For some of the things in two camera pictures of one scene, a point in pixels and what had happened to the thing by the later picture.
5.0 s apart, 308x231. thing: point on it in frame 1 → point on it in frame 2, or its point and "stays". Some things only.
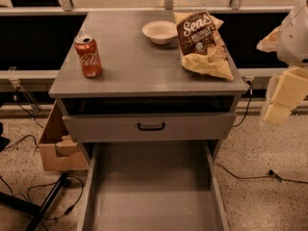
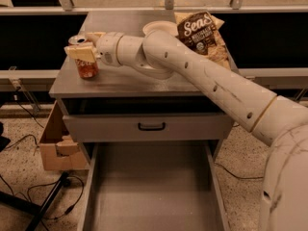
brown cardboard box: [60, 147] stays
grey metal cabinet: [143, 93] stays
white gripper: [295, 41] → [107, 49]
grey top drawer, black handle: [111, 128] stays
